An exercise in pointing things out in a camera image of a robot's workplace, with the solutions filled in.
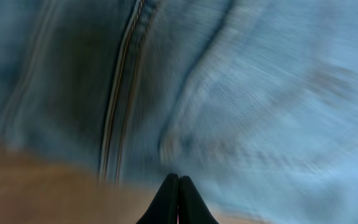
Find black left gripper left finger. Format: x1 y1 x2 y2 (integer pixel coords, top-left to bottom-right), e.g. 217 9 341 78
137 174 179 224

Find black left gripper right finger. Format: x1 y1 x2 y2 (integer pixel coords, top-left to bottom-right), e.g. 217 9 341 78
178 176 218 224

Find light blue denim jeans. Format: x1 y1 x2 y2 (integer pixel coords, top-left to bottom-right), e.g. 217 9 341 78
0 0 358 223

